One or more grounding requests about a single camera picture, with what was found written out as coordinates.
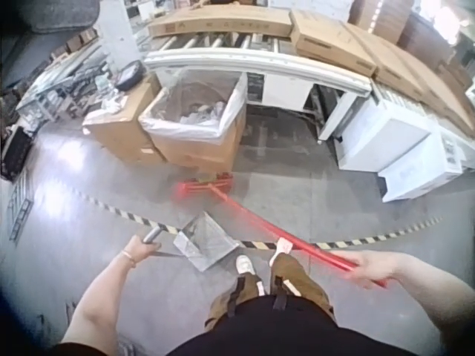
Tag person's left hand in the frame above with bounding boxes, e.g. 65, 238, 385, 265
122, 234, 162, 267

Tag person's right hand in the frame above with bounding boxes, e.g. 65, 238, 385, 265
344, 250, 399, 290

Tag grey metal dustpan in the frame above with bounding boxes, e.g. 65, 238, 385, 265
142, 211, 250, 271

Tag red broom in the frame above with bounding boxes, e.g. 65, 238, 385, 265
171, 171, 387, 289

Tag person's legs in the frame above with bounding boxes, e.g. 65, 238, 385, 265
203, 237, 336, 333

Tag small white box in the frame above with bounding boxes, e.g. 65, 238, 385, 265
377, 130, 464, 203

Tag closed brown cardboard box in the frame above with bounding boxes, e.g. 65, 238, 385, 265
82, 79, 166, 165

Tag plastic-lined cardboard bin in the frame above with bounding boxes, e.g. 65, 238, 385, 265
138, 70, 249, 174

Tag large white box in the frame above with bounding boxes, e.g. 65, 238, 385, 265
332, 96, 436, 172

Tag crumpled white plastic wrap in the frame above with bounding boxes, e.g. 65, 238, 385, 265
96, 92, 127, 114

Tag black plastic crate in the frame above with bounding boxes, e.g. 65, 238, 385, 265
0, 125, 33, 182

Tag black round device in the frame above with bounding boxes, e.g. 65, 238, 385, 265
115, 60, 145, 90

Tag cluttered metal rack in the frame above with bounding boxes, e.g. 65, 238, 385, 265
14, 35, 123, 123

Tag white roller conveyor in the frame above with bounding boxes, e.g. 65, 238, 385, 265
143, 30, 373, 143

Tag row of flat cardboard boxes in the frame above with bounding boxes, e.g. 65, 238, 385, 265
344, 22, 475, 136

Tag white pillar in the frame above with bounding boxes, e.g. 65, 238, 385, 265
96, 0, 140, 67

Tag long flat cardboard box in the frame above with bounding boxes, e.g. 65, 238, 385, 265
148, 4, 294, 39

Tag wide flat cardboard box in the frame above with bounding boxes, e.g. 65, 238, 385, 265
289, 9, 378, 78

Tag stacks of brown cartons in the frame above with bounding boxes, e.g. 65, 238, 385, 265
348, 0, 475, 75

